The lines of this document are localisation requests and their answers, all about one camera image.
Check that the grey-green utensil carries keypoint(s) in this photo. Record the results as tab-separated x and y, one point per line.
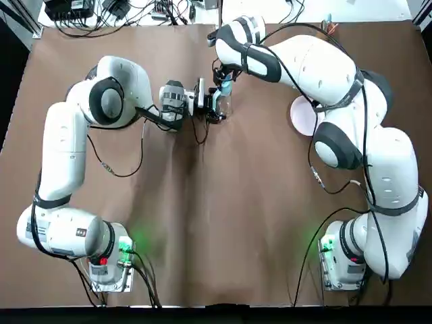
324	24

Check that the aluminium profile post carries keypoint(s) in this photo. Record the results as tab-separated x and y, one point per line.
213	10

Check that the black power adapter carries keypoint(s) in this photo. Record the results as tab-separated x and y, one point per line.
116	6

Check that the pink chopstick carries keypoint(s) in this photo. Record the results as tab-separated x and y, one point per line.
332	29

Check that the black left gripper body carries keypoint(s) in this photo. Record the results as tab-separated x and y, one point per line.
210	104

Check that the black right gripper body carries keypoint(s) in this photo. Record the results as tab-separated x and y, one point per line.
227	71

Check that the black network switch box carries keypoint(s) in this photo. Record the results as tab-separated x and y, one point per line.
67	8

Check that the pale pink plate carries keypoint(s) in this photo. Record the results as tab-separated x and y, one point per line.
303	116

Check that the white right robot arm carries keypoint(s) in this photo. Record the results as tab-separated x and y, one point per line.
388	168

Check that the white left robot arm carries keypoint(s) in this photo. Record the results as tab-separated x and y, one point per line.
64	141

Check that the clear glass jar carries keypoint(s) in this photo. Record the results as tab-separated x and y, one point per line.
227	106

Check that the aluminium table edge rail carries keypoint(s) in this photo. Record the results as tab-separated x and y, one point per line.
33	23

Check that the black usb hub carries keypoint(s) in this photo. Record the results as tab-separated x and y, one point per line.
161	11

